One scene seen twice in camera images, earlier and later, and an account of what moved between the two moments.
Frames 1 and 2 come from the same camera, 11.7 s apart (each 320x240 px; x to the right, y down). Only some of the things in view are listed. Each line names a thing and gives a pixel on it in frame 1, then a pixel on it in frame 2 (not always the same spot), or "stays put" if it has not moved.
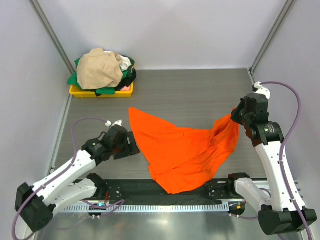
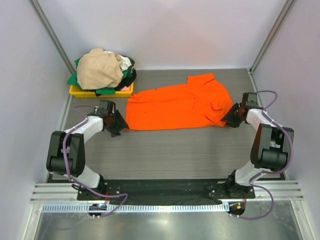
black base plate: x=143 y=190 stays put
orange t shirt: x=180 y=160 → x=200 y=102
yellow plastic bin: x=75 y=92 stays put
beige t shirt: x=97 y=69 stays put
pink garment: x=126 y=88 stays put
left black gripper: x=133 y=149 → x=121 y=124
